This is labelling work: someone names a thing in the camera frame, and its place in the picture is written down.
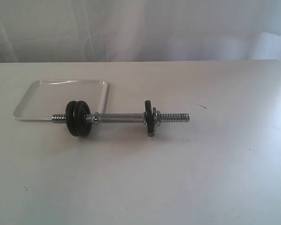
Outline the chrome threaded dumbbell bar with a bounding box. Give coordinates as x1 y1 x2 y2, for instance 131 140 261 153
52 112 190 125

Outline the chrome spin-lock collar nut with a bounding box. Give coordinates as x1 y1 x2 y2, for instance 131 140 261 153
152 107 161 131

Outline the black weight plate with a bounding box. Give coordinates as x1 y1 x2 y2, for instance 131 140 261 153
73 101 91 137
145 100 155 137
66 101 79 137

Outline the white rectangular tray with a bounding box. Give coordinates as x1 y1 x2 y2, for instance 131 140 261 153
13 80 110 122

